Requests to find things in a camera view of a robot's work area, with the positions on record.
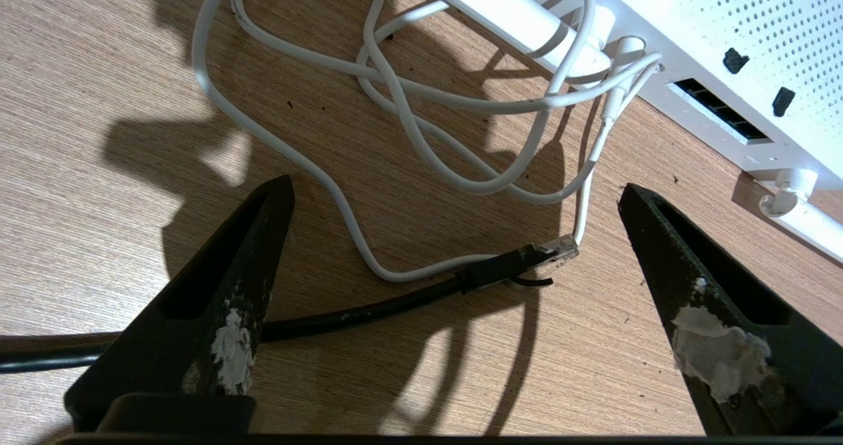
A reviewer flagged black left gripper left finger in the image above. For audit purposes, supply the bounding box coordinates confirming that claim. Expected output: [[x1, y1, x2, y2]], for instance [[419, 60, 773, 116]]
[[65, 175, 296, 434]]

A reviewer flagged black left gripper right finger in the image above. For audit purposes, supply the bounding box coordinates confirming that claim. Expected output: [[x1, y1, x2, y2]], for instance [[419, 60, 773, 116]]
[[618, 183, 843, 436]]

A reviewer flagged black ethernet cable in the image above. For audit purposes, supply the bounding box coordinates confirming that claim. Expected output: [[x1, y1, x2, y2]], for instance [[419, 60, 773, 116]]
[[0, 234, 580, 375]]

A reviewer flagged white power adapter with cord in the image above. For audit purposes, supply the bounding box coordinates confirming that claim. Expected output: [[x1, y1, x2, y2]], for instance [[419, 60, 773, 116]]
[[191, 0, 663, 282]]

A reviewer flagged white wifi router with antennas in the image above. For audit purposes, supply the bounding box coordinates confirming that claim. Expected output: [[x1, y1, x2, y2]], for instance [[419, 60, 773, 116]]
[[408, 0, 843, 265]]

